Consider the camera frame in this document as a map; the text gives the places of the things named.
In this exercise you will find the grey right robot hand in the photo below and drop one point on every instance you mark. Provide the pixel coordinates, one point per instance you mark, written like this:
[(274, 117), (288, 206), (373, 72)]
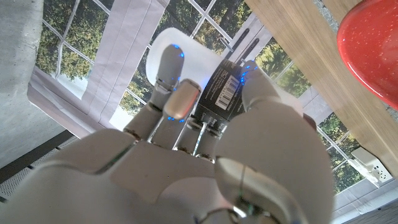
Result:
[(174, 174)]

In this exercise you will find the white oil cruet black pump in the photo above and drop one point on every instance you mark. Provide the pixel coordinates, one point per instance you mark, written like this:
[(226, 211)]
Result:
[(202, 59)]

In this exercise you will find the printed window backdrop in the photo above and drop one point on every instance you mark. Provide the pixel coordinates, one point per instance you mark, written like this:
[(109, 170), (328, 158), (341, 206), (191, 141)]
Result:
[(118, 46)]

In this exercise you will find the white tissue box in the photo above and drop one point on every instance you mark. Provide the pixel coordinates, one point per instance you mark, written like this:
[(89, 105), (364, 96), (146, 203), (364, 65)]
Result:
[(370, 161)]

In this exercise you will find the red bowl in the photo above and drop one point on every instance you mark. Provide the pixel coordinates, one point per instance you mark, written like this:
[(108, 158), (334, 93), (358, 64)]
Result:
[(370, 46)]

